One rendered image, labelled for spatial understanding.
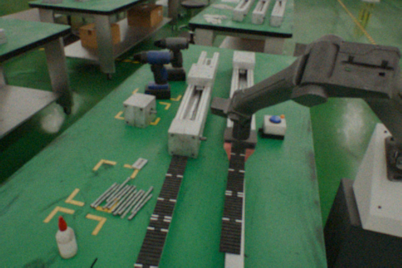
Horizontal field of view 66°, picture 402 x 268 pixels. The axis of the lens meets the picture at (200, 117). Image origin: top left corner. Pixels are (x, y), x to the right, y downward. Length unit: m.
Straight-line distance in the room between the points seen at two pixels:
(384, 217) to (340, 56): 0.54
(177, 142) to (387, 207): 0.63
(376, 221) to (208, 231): 0.44
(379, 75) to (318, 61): 0.09
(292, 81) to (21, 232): 0.73
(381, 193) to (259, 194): 0.32
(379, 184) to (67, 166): 0.91
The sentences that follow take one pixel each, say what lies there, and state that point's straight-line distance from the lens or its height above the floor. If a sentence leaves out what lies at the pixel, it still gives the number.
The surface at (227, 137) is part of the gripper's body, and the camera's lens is 0.98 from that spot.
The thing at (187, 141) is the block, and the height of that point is 0.84.
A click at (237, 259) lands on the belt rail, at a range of 0.77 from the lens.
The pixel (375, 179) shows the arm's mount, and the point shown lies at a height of 0.90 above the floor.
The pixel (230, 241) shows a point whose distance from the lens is 0.80.
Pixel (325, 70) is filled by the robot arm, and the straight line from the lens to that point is 0.52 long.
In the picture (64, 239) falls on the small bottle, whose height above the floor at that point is 0.84.
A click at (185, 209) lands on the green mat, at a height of 0.78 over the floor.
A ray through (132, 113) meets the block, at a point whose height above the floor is 0.83.
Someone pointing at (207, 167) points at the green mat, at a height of 0.78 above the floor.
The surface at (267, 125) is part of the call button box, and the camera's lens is 1.18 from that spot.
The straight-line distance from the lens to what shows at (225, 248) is 0.78.
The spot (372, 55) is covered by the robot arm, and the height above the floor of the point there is 1.29.
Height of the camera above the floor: 1.43
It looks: 30 degrees down
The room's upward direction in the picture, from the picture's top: 3 degrees clockwise
